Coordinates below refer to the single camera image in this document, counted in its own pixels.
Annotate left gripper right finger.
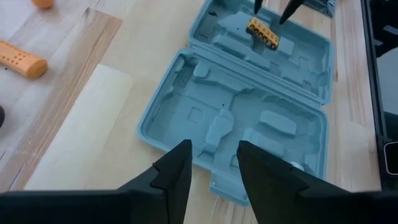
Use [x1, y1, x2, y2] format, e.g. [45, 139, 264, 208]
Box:
[236, 139, 351, 224]

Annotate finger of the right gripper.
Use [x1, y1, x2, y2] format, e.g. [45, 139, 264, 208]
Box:
[253, 0, 265, 16]
[279, 0, 307, 25]

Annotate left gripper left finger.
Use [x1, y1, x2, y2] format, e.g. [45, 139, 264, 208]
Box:
[116, 139, 193, 224]

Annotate small tan block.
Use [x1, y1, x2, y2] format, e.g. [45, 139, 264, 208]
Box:
[246, 17, 280, 50]

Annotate grey plastic tool case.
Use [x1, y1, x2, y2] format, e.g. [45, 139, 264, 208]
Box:
[138, 0, 335, 206]

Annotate hammer with orange handle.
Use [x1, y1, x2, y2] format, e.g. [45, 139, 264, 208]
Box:
[0, 39, 49, 79]

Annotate screwdriver with orange handle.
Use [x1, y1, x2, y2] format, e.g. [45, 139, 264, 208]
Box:
[30, 0, 54, 9]

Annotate grey flat insert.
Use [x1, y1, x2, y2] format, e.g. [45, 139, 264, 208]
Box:
[306, 0, 338, 18]

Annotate black box with white edge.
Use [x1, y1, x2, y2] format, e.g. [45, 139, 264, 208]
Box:
[383, 141, 398, 175]

